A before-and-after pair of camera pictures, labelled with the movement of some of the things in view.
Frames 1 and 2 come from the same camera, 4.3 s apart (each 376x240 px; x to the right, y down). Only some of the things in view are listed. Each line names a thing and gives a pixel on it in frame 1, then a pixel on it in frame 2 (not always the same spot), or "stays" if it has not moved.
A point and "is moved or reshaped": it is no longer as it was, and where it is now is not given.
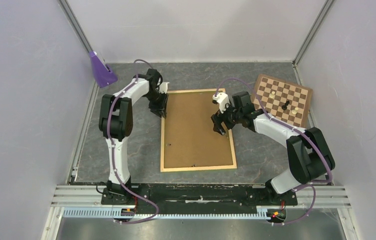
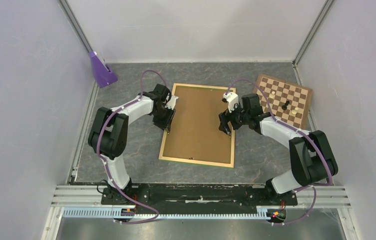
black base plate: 154,198 stays
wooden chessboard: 287,101 stays
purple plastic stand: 104,77 stays
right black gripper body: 234,115 stays
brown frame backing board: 190,140 is moved or reshaped
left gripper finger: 165,100 to 169,130
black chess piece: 284,107 stays
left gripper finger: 161,111 to 165,124
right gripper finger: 217,120 to 224,118
